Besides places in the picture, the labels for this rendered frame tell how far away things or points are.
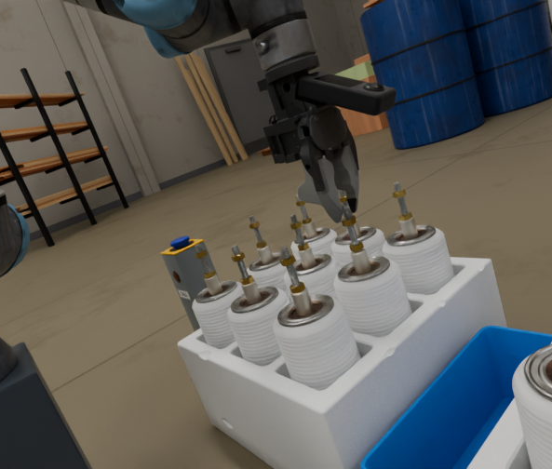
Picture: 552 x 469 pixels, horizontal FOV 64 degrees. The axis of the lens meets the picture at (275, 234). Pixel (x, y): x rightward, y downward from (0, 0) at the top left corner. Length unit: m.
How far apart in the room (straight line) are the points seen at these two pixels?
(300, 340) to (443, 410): 0.21
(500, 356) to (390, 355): 0.20
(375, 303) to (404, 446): 0.17
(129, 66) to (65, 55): 1.02
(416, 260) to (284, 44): 0.35
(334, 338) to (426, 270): 0.21
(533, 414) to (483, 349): 0.34
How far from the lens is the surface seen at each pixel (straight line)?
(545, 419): 0.37
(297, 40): 0.58
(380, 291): 0.61
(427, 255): 0.69
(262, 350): 0.65
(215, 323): 0.74
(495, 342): 0.72
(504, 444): 0.45
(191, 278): 0.90
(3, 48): 8.28
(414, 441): 0.60
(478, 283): 0.74
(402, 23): 3.16
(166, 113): 8.59
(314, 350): 0.55
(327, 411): 0.53
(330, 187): 0.58
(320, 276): 0.69
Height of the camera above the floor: 0.49
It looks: 14 degrees down
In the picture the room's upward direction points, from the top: 20 degrees counter-clockwise
